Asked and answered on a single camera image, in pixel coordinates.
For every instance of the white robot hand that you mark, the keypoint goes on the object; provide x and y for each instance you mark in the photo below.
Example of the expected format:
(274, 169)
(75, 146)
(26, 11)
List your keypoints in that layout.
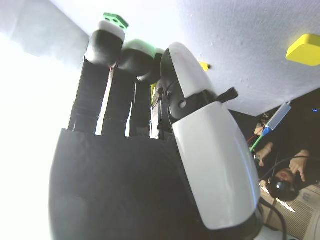
(125, 187)

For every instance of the person's hand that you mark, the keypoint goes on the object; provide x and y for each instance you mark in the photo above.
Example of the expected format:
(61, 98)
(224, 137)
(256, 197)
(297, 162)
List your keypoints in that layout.
(265, 151)
(301, 162)

